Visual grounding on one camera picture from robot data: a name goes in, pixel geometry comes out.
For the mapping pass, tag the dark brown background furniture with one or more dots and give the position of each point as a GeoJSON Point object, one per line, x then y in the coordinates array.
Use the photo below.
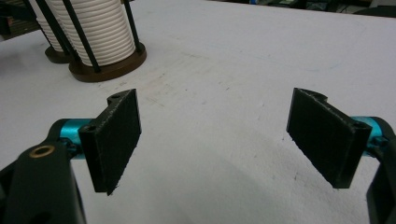
{"type": "Point", "coordinates": [12, 21]}

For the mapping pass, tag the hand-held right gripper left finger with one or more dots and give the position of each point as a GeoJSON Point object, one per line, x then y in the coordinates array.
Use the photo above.
{"type": "Point", "coordinates": [112, 140]}

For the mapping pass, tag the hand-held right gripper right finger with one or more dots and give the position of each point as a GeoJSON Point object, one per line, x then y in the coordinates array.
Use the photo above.
{"type": "Point", "coordinates": [327, 140]}

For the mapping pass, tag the stack of white cups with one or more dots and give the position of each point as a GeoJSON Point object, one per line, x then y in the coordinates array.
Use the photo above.
{"type": "Point", "coordinates": [51, 34]}
{"type": "Point", "coordinates": [102, 31]}

